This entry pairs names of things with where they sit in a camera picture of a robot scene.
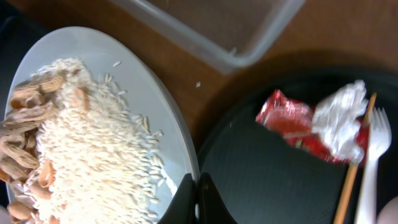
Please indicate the clear plastic bin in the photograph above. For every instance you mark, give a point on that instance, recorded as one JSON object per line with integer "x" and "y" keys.
{"x": 228, "y": 35}

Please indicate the white plastic fork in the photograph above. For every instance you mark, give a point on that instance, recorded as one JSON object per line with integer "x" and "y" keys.
{"x": 380, "y": 138}

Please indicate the rice and pasta leftovers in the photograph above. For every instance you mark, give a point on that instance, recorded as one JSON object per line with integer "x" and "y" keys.
{"x": 72, "y": 152}

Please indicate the red snack wrapper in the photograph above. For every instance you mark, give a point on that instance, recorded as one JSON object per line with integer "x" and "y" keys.
{"x": 292, "y": 119}

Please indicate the wooden chopstick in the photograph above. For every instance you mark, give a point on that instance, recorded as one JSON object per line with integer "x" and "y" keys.
{"x": 351, "y": 173}

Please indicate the white napkin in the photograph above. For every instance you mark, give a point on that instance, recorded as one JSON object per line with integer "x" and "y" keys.
{"x": 335, "y": 121}

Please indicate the round black serving tray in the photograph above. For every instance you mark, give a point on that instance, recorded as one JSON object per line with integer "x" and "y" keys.
{"x": 260, "y": 178}

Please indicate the grey plate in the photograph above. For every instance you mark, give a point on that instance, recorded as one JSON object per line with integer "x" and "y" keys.
{"x": 146, "y": 94}

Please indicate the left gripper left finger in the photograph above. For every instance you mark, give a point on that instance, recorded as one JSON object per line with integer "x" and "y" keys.
{"x": 182, "y": 207}

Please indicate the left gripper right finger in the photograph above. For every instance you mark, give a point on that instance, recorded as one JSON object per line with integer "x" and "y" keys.
{"x": 212, "y": 209}

